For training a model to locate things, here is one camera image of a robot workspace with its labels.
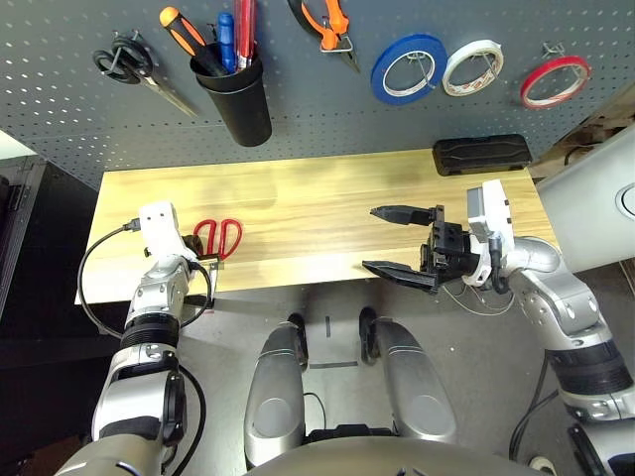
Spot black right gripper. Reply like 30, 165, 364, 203
361, 203, 480, 296

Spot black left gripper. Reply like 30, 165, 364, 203
181, 233, 222, 272

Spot red handled scissors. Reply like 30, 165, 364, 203
192, 218, 244, 272

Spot red tape roll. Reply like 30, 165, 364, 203
519, 55, 592, 110

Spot red handled screwdriver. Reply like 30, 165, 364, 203
232, 0, 258, 71

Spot orange black needle-nose pliers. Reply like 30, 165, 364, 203
287, 0, 362, 74

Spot dark grey metal pegboard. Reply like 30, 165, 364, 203
0, 0, 635, 192

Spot black plastic tool case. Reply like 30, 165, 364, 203
432, 133, 534, 177

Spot silver robot right leg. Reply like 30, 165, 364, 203
359, 306, 457, 445

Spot silver robot leg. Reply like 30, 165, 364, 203
244, 312, 309, 470
359, 306, 457, 445

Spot black plastic cup holder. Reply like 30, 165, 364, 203
190, 42, 274, 148

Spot silver robot left leg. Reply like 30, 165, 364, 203
244, 312, 309, 470

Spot blue tape roll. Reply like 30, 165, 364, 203
370, 33, 448, 106

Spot white tape roll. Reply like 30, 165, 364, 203
441, 40, 505, 97

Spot grey robot torso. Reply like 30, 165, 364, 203
247, 435, 547, 476

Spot light wooden shelf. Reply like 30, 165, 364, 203
540, 78, 635, 170

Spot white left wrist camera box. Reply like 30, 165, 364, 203
137, 200, 199, 264

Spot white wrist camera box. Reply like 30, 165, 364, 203
460, 179, 517, 288
137, 200, 199, 264

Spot black table leg bracket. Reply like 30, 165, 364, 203
181, 292, 215, 311

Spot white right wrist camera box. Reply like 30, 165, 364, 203
460, 179, 517, 288

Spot white floor cable bundle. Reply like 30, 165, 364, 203
444, 285, 517, 318

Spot black handled scissors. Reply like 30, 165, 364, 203
92, 32, 199, 119

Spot silver wire pliers holder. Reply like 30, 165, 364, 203
319, 34, 356, 54

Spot blue handled screwdriver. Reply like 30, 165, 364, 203
216, 12, 238, 74

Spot orange black handled screwdriver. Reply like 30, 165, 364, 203
159, 6, 219, 75

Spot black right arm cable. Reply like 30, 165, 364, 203
488, 237, 562, 460

